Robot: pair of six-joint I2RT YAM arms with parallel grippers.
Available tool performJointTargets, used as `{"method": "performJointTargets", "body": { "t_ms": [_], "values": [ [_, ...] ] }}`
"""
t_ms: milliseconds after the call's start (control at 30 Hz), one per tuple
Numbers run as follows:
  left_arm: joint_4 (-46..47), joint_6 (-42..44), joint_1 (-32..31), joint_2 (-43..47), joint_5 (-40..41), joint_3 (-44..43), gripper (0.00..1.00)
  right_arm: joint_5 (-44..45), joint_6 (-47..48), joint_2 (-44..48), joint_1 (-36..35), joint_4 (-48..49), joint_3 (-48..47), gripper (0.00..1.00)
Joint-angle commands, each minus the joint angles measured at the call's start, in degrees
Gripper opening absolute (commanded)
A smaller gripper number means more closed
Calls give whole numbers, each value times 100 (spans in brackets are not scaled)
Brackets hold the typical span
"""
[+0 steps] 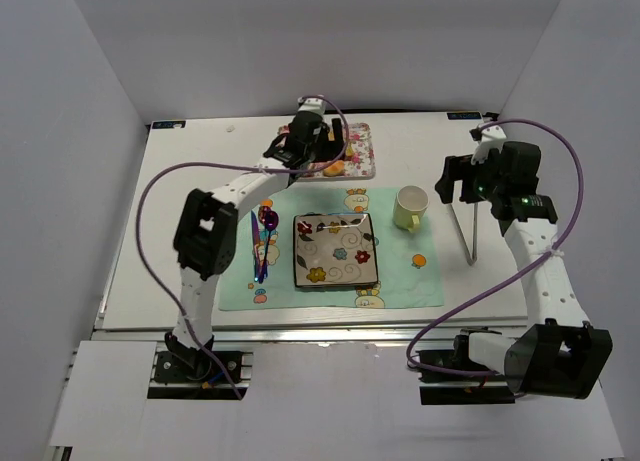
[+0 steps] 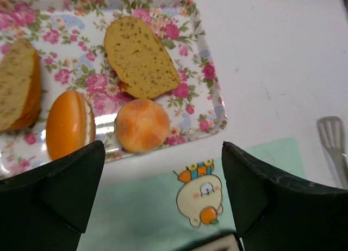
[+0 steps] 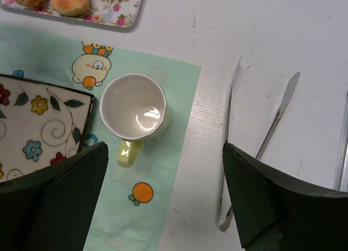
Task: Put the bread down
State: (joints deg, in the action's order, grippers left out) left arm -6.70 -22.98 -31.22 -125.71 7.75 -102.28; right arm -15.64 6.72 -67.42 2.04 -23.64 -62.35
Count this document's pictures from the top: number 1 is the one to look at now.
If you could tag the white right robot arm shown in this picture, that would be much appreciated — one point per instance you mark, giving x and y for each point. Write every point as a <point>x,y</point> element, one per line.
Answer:
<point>561,354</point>

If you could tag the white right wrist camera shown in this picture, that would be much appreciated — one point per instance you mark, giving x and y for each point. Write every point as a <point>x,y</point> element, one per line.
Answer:
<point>487,138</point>

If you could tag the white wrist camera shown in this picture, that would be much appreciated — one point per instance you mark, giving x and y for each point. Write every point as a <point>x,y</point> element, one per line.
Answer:
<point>487,138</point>
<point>316,105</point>

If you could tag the metal serving tongs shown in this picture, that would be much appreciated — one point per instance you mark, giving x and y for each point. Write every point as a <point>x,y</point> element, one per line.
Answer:
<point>465,219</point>

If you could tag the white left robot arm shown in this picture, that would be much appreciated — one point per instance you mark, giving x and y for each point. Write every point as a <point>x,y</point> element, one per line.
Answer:
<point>206,235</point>

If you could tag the square floral plate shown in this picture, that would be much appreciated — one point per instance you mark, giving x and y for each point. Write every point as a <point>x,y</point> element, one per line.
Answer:
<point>334,251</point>

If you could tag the mint green cartoon placemat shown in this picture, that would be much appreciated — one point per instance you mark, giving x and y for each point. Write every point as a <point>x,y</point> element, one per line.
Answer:
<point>409,274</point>

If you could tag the iridescent purple spoon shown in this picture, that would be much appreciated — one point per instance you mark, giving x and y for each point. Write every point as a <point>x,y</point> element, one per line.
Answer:
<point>271,221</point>

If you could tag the blue label sticker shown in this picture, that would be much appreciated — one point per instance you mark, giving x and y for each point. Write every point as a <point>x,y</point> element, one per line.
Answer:
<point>168,124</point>
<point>464,115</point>

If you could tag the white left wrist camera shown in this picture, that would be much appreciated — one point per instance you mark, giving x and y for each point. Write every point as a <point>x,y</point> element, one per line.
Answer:
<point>316,105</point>

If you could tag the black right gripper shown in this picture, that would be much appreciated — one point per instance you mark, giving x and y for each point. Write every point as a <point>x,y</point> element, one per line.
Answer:
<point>460,179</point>

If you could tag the round scored bread bun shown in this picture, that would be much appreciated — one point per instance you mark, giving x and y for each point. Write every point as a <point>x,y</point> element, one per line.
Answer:
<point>334,170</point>

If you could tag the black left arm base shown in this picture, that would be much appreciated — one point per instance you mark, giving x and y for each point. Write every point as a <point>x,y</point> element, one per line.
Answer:
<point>179,364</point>

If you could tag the blue label sticker left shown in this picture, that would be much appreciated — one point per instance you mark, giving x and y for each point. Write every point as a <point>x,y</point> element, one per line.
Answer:
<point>168,124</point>

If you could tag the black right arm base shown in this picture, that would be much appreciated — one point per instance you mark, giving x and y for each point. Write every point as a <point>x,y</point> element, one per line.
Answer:
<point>443,358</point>

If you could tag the pale yellow mug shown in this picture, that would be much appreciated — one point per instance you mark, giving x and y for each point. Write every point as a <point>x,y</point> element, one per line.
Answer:
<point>411,203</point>

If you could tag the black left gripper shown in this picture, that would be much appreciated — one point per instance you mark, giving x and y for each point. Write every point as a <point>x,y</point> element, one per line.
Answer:
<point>329,135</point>

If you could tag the blue label sticker right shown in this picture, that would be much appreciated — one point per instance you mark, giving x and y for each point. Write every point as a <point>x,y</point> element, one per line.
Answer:
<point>464,115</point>

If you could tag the iridescent purple knife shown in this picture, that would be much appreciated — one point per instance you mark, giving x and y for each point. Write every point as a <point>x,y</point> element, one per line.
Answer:
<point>255,230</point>

